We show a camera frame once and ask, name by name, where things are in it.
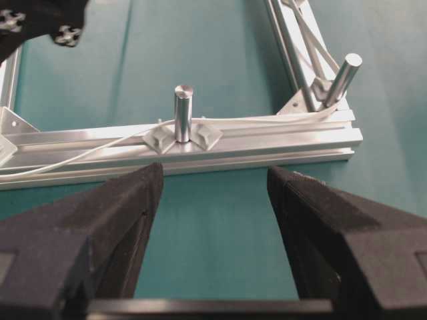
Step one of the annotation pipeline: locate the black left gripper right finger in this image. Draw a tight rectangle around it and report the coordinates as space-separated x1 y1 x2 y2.
268 167 426 319

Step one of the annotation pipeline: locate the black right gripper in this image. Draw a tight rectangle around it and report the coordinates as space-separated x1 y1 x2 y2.
1 0 89 62

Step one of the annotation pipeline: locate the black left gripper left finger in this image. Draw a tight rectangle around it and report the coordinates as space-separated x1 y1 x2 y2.
1 163 163 319

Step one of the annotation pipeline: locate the white ethernet cable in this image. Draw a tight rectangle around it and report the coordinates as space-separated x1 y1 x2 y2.
0 0 344 183

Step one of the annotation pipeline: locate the aluminium pin upper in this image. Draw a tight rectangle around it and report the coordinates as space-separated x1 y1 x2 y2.
174 85 193 143

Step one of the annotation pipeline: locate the aluminium pin lower corner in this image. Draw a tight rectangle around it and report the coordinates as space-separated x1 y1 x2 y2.
324 53 362 107

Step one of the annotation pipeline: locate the aluminium extrusion frame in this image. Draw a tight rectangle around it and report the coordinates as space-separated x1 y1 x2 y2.
1 1 363 190

